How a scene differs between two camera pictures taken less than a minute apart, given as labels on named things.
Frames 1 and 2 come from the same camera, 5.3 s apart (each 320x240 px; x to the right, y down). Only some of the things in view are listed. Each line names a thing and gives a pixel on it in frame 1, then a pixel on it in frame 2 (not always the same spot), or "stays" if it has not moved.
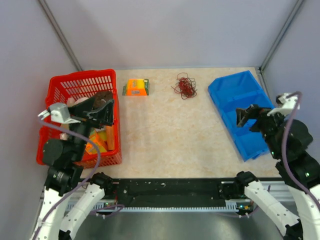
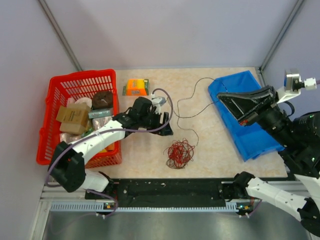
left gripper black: (104, 115) → (163, 131)
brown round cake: (101, 98) stays
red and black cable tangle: (186, 86) → (180, 152)
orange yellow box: (136, 87) stays
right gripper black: (242, 115) → (244, 105)
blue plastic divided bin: (236, 91) stays
